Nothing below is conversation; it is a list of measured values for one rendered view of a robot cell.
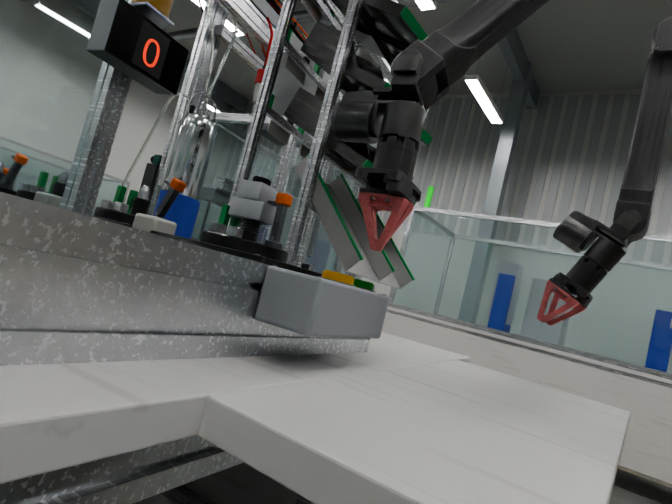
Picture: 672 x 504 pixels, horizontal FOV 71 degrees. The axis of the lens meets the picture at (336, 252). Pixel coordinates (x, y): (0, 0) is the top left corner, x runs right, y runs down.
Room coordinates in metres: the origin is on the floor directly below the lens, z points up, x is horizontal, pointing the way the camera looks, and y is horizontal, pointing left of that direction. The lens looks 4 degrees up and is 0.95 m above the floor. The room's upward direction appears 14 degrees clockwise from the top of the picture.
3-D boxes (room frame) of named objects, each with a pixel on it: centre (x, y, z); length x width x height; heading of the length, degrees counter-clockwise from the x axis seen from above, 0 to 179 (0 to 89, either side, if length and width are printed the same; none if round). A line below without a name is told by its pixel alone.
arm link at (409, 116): (0.65, -0.04, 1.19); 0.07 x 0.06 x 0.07; 65
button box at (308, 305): (0.58, -0.01, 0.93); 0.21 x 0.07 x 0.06; 153
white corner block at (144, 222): (0.71, 0.27, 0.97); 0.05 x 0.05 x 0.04; 63
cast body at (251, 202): (0.76, 0.15, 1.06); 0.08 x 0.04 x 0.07; 63
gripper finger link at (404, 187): (0.63, -0.05, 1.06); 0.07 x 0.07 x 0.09; 64
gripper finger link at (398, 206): (0.65, -0.06, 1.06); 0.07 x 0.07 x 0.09; 64
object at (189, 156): (1.65, 0.58, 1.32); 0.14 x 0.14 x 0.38
